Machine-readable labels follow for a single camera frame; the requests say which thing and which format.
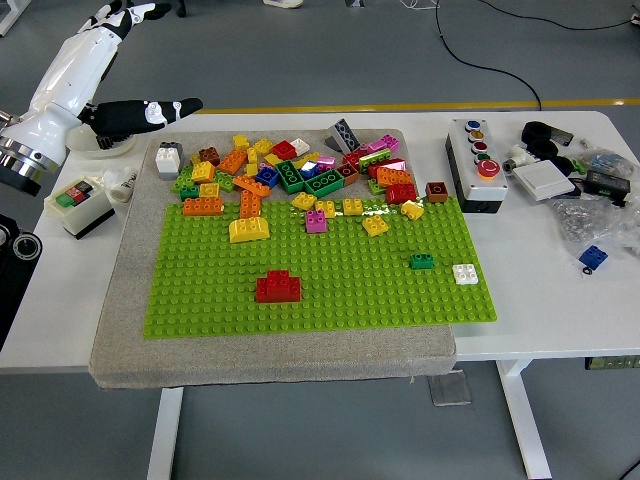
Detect orange long curved brick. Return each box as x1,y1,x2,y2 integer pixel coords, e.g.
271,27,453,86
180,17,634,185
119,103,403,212
232,174,273,197

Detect white and grey brick stack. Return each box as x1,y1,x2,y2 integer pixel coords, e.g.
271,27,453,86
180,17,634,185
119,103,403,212
155,141,184,181

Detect green studded baseplate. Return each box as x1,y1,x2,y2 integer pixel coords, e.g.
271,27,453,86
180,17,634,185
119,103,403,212
141,195,500,340

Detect white pushbutton control box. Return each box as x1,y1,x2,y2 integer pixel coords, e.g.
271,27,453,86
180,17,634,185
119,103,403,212
444,118,510,215

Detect clear bag blue parts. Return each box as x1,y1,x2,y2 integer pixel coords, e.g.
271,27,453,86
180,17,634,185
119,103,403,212
573,150,640,178

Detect grey metal floor plate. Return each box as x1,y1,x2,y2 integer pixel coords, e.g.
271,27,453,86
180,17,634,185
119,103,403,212
426,371,473,408

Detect glossy red brick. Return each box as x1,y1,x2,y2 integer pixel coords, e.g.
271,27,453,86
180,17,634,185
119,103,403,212
384,182,418,205

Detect lime green long brick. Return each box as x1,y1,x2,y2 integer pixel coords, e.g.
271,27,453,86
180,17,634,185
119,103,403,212
358,149,391,174

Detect white cylinder metal tip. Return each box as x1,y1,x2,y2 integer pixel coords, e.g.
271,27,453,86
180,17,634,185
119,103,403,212
501,144,541,175

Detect white printed tube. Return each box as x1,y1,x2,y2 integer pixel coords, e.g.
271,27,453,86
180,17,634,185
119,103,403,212
102,167,140,204

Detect black floor cable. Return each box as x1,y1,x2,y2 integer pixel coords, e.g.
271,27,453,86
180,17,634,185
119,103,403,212
433,0,543,112
479,0,640,32

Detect red two-by-four brick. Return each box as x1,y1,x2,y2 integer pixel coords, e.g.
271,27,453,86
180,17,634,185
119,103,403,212
255,276,303,304

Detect orange two-by-four brick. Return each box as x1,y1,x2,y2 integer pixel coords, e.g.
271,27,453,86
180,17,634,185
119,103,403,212
182,196,225,217
374,167,414,188
217,148,249,174
239,189,262,220

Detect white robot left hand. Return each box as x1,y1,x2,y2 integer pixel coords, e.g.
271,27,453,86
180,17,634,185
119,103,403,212
1,0,204,174

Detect yellow arched brick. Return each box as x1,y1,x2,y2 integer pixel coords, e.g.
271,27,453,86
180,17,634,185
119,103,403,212
228,217,271,244

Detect long red sloped brick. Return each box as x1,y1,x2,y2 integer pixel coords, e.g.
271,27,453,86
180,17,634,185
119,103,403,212
367,158,406,179

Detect brown hollow brick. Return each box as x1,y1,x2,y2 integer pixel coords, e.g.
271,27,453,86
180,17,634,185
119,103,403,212
335,162,361,187

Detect white flat wall switch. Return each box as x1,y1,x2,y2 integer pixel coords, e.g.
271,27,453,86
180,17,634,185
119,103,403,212
512,163,578,203

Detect light grey studded brick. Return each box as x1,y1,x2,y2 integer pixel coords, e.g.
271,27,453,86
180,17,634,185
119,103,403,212
327,118,361,153

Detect white red-green switch box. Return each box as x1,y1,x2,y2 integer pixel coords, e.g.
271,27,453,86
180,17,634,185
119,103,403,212
44,177,116,241

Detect white table leg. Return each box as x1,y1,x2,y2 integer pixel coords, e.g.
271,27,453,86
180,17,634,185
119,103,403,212
495,359,553,480
145,385,185,480

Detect white furniture frame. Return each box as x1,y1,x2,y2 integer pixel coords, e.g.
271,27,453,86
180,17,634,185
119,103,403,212
0,0,33,38

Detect clear bag of screws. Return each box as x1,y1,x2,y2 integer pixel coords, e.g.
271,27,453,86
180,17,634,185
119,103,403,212
546,196,640,253

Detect white plastic bowl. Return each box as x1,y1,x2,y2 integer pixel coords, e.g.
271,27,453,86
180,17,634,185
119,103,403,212
66,123,137,160

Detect green hollow brick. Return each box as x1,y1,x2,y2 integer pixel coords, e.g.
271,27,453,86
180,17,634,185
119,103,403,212
275,159,306,194
303,168,345,198

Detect black power adapter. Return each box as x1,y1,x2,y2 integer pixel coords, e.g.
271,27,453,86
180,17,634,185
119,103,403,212
583,169,632,207

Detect grey-brown fabric mat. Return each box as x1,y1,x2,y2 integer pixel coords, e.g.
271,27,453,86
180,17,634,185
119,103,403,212
88,128,457,390

